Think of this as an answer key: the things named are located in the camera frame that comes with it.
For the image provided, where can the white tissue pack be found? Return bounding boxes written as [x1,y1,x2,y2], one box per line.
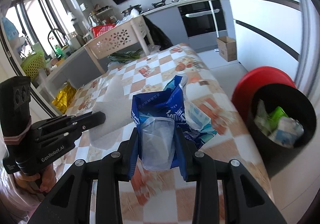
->
[268,117,304,149]

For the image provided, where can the blue plastic bag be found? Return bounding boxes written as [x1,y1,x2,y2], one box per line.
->
[131,74,217,171]

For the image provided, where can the green sponge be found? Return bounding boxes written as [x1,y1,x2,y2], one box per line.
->
[268,106,289,124]

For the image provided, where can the black trash bin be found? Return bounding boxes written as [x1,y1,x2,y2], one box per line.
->
[246,84,317,177]

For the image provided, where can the left hand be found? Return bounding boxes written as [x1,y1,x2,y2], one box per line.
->
[14,164,56,194]

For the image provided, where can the yellow foil bag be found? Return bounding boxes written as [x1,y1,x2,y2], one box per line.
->
[52,81,77,114]

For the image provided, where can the green woven basket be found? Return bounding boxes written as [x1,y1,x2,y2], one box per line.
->
[21,52,46,81]

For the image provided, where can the checkered tablecloth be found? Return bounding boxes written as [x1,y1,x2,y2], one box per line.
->
[53,43,275,224]

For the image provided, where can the red round stool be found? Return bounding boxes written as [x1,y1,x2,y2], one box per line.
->
[231,66,296,119]

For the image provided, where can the green onions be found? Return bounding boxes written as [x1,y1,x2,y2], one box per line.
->
[108,49,143,63]

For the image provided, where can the red plastic basket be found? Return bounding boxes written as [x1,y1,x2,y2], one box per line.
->
[91,24,116,38]

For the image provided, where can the cardboard box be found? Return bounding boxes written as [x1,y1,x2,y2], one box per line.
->
[216,36,237,62]

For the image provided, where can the white refrigerator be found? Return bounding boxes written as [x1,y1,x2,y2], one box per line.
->
[229,0,309,91]

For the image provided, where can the black built-in oven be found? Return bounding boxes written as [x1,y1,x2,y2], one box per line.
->
[178,0,226,37]

